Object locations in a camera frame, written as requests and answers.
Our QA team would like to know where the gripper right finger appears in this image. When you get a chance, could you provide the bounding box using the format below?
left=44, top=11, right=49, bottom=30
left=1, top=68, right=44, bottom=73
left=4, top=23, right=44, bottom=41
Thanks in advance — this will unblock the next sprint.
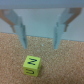
left=53, top=7, right=83, bottom=51

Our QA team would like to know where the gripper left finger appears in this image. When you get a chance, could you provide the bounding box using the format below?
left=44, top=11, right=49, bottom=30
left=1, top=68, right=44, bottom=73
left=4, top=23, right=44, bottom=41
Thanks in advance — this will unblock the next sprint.
left=0, top=8, right=28, bottom=50

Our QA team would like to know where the yellow block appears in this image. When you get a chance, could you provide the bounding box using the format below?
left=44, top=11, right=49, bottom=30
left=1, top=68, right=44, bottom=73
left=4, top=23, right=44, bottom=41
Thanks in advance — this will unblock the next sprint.
left=22, top=55, right=43, bottom=76

